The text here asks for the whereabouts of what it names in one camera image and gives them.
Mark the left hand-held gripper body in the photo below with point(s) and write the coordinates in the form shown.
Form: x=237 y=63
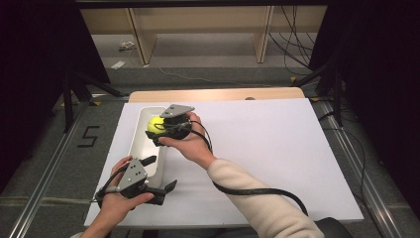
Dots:
x=132 y=177

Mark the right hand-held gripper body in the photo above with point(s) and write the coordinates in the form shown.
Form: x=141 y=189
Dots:
x=176 y=127

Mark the white plastic tray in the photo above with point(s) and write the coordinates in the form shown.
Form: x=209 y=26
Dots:
x=145 y=150

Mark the yellow tennis ball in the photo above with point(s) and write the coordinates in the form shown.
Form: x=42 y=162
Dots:
x=153 y=121

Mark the person's right hand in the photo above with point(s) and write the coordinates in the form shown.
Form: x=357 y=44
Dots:
x=194 y=145

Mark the person's left hand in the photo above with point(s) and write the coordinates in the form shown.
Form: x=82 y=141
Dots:
x=114 y=205

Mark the light wooden table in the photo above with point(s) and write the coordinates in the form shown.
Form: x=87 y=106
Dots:
x=214 y=94

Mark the white paper scrap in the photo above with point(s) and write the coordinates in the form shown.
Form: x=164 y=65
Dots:
x=118 y=64

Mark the white board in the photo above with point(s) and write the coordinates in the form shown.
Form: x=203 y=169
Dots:
x=264 y=148

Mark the black metal stand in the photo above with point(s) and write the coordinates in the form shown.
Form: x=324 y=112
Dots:
x=69 y=99
x=335 y=95

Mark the small floor clutter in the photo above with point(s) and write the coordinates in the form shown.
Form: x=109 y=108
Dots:
x=127 y=46

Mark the light wooden bench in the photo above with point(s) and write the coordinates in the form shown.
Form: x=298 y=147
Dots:
x=204 y=20

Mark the black curtain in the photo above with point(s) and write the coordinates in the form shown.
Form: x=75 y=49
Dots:
x=379 y=66
x=39 y=39

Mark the black chair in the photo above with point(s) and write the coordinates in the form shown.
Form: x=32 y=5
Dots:
x=335 y=228

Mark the aluminium floor rail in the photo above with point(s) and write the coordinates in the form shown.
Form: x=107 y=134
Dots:
x=360 y=178
x=43 y=185

